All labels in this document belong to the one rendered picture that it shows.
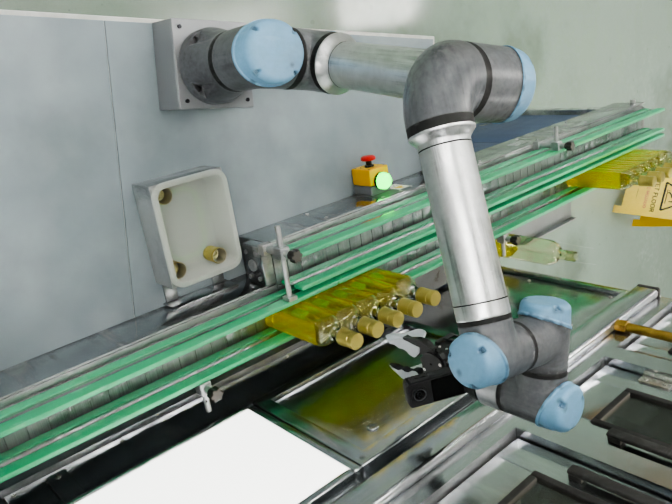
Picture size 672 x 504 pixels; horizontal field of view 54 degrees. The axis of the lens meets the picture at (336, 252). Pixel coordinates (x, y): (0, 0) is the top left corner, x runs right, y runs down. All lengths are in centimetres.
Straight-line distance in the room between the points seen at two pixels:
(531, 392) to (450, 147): 38
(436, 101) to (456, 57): 7
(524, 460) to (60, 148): 102
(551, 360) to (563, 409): 7
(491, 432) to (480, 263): 45
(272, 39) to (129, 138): 39
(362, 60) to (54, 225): 67
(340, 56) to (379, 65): 11
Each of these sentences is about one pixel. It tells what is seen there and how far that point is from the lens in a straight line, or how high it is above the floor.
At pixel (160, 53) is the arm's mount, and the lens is 143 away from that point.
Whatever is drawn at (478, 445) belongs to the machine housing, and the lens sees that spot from 123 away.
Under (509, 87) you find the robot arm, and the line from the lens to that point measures 101.
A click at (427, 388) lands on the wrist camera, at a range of 109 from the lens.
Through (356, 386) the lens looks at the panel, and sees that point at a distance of 139.
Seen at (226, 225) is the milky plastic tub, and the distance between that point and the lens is 146.
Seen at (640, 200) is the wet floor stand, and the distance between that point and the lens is 465.
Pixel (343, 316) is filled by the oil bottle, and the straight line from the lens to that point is 135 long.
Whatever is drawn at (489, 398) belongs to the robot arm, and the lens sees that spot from 108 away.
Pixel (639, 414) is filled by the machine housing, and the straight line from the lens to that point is 136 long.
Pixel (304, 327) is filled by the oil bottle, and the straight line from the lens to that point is 136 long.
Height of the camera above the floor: 206
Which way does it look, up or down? 48 degrees down
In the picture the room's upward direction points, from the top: 103 degrees clockwise
